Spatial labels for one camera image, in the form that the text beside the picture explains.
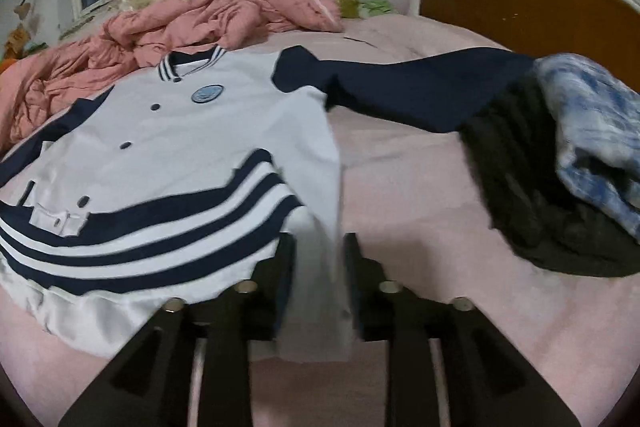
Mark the orange toy on table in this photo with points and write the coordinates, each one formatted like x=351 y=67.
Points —
x=6 y=63

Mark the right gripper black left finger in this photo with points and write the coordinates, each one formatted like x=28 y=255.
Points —
x=190 y=364

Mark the folded black garment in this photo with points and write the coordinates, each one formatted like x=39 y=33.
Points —
x=510 y=144

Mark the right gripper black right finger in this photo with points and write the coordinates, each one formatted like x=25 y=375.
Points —
x=447 y=364

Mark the pink crumpled quilt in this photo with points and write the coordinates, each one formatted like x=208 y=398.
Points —
x=39 y=86

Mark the white navy varsity jacket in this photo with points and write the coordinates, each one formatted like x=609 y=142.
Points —
x=177 y=180

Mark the folded blue plaid shirt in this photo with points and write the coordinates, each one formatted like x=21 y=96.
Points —
x=597 y=134

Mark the wall mounted desk lamp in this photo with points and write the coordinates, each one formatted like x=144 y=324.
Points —
x=23 y=9

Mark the pink bed sheet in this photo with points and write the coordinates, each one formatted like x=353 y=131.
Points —
x=411 y=199

